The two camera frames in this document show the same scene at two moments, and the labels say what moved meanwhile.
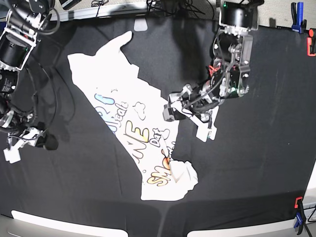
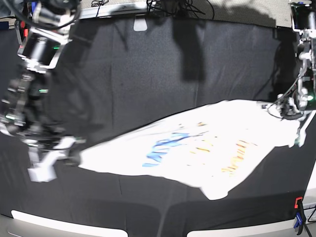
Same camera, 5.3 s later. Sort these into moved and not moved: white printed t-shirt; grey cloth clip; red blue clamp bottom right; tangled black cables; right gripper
Moved: right gripper; white printed t-shirt
Not moved: tangled black cables; grey cloth clip; red blue clamp bottom right
